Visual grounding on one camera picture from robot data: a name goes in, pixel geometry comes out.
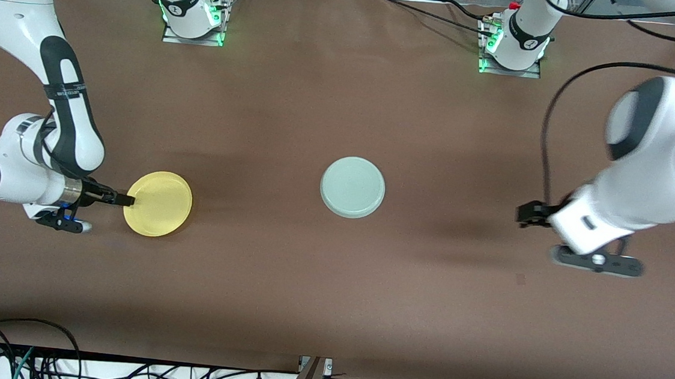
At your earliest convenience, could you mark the yellow plastic plate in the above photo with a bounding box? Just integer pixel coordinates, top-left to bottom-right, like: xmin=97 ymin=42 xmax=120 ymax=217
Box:
xmin=121 ymin=168 xmax=195 ymax=240

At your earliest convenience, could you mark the green plastic plate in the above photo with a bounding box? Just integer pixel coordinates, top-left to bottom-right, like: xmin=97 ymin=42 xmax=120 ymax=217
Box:
xmin=317 ymin=154 xmax=389 ymax=222

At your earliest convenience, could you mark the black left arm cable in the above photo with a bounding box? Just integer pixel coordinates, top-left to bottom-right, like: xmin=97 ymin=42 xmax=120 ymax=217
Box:
xmin=522 ymin=0 xmax=675 ymax=218

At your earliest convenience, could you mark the black looping cable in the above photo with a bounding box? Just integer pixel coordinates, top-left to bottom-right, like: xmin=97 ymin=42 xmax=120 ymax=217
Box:
xmin=0 ymin=316 xmax=85 ymax=379

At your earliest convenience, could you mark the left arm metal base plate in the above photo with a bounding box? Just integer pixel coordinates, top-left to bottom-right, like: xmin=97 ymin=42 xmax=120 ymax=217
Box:
xmin=476 ymin=17 xmax=546 ymax=80

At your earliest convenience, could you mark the green cable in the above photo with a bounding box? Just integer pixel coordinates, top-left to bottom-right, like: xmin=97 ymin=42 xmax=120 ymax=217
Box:
xmin=13 ymin=345 xmax=37 ymax=379

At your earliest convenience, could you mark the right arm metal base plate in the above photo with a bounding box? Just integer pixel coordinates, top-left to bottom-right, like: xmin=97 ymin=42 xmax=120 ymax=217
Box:
xmin=162 ymin=0 xmax=231 ymax=47

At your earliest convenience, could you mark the black cable across table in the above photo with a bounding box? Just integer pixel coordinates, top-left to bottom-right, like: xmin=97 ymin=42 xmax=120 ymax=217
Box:
xmin=374 ymin=0 xmax=500 ymax=39

